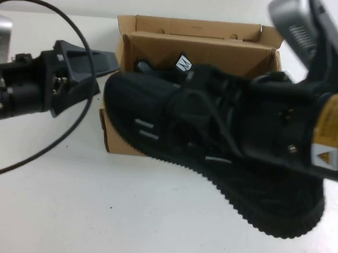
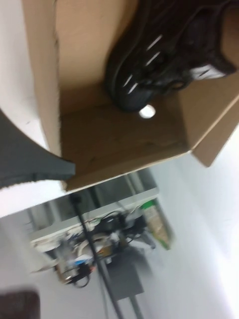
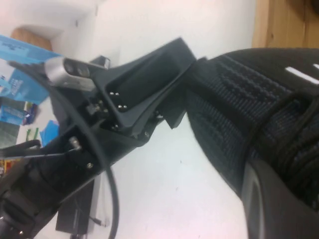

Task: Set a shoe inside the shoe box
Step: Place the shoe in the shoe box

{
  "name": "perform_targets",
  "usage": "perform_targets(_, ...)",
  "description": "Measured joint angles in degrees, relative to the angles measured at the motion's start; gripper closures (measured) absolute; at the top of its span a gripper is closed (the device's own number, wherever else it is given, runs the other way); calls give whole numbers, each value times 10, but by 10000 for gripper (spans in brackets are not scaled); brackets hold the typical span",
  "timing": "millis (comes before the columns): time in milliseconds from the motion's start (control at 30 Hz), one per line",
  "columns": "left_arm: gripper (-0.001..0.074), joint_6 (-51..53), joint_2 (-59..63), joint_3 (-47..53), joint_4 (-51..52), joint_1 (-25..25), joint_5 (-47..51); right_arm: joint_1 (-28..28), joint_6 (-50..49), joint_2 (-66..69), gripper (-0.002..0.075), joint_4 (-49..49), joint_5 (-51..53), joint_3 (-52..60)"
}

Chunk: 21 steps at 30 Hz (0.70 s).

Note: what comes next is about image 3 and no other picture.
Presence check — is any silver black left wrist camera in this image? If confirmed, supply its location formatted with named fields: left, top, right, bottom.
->
left=44, top=55, right=112, bottom=90

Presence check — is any black sneaker with white label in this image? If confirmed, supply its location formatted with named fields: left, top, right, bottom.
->
left=185, top=47, right=319, bottom=207

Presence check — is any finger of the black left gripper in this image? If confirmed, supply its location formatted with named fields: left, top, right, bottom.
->
left=104, top=37, right=197, bottom=127
left=139, top=99, right=187, bottom=140

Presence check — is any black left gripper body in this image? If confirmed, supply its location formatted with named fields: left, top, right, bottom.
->
left=51, top=82, right=150, bottom=175

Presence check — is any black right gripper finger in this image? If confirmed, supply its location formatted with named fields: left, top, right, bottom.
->
left=240, top=159, right=319, bottom=239

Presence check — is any flat black device box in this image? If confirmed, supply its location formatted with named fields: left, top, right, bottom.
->
left=56, top=174, right=94, bottom=229

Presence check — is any large blue printed carton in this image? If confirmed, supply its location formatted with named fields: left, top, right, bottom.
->
left=0, top=34, right=59, bottom=100

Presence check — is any wooden panel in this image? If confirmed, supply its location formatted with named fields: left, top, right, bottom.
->
left=251, top=0, right=319, bottom=59

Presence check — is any small blue printed package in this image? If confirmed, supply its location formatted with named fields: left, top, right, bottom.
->
left=0, top=99, right=38, bottom=127

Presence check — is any wooden board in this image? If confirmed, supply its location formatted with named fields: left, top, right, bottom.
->
left=11, top=27, right=53, bottom=49

